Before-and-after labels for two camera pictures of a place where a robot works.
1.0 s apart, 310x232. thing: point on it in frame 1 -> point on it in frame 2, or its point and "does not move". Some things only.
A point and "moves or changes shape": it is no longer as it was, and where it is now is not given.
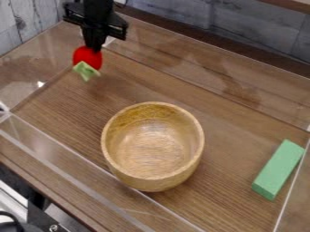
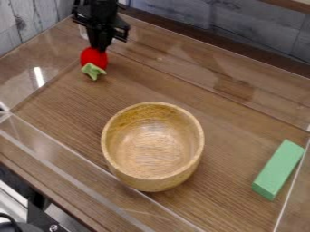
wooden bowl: x=152 y=143 does not move
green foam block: x=274 y=174 does not move
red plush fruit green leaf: x=87 y=62 moves or changes shape
